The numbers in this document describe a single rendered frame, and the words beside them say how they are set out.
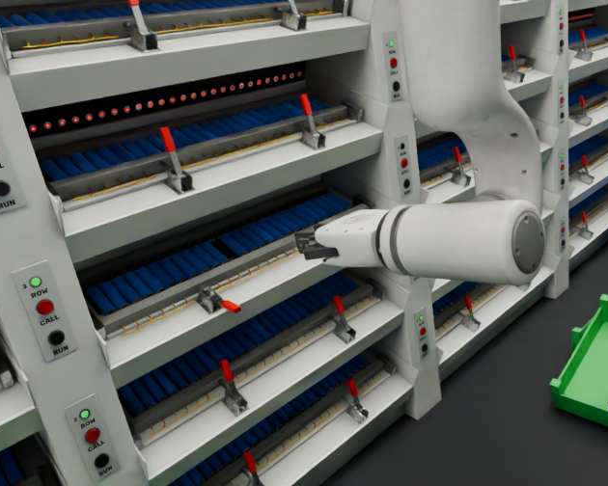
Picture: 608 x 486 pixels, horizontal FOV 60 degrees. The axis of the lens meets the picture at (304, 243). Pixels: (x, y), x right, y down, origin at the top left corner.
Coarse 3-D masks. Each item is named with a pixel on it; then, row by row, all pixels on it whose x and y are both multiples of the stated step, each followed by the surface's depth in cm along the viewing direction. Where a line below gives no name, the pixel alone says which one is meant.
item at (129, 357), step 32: (352, 192) 111; (192, 224) 94; (96, 256) 83; (288, 256) 94; (224, 288) 86; (256, 288) 87; (288, 288) 91; (96, 320) 74; (160, 320) 79; (192, 320) 79; (224, 320) 83; (128, 352) 73; (160, 352) 76
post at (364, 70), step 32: (384, 0) 95; (384, 32) 96; (320, 64) 106; (352, 64) 100; (384, 64) 97; (384, 96) 98; (384, 128) 100; (384, 160) 102; (416, 160) 108; (384, 192) 105; (416, 192) 109; (416, 288) 114; (416, 352) 117; (416, 384) 119; (416, 416) 122
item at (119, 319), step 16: (352, 208) 105; (368, 208) 106; (288, 240) 94; (240, 256) 89; (256, 256) 90; (272, 256) 93; (208, 272) 85; (224, 272) 86; (240, 272) 89; (256, 272) 89; (176, 288) 81; (192, 288) 82; (144, 304) 78; (160, 304) 79; (112, 320) 75; (128, 320) 76
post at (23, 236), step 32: (0, 64) 57; (0, 96) 58; (0, 128) 58; (32, 160) 61; (32, 192) 61; (0, 224) 60; (32, 224) 62; (0, 256) 60; (32, 256) 62; (64, 256) 65; (0, 288) 60; (64, 288) 65; (0, 320) 62; (32, 352) 64; (96, 352) 69; (32, 384) 64; (64, 384) 67; (96, 384) 70; (64, 416) 67; (64, 448) 68; (128, 448) 74; (128, 480) 75
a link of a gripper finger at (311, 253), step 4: (308, 248) 68; (312, 248) 68; (316, 248) 67; (320, 248) 66; (324, 248) 66; (328, 248) 66; (332, 248) 65; (304, 252) 67; (308, 252) 67; (312, 252) 66; (316, 252) 66; (320, 252) 66; (324, 252) 66; (328, 252) 66; (332, 252) 66; (336, 252) 65; (308, 256) 67; (312, 256) 67; (316, 256) 67; (320, 256) 66; (324, 256) 66; (328, 256) 66
